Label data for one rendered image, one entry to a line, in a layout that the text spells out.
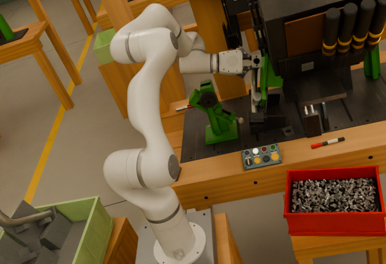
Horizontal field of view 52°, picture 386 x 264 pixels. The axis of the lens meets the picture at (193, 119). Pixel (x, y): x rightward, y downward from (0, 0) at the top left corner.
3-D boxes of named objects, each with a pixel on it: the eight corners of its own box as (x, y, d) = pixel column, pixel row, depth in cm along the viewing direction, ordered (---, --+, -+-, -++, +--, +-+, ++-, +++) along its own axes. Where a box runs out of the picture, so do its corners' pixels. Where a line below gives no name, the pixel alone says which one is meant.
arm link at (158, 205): (173, 224, 122) (146, 166, 110) (122, 223, 129) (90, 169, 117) (184, 194, 131) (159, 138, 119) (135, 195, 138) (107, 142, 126)
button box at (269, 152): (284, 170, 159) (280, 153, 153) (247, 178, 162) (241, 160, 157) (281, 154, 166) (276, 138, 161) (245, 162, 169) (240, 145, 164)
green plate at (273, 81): (282, 98, 166) (287, 52, 153) (261, 99, 166) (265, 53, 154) (278, 84, 175) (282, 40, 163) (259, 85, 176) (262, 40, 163)
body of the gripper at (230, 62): (215, 72, 165) (243, 72, 164) (215, 49, 166) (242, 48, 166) (215, 77, 172) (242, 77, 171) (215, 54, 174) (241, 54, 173)
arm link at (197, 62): (210, 58, 175) (210, 77, 172) (180, 58, 176) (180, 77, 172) (210, 47, 167) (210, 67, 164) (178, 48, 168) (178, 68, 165)
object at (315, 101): (347, 99, 144) (346, 92, 143) (301, 109, 147) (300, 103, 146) (323, 51, 176) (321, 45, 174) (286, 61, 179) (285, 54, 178)
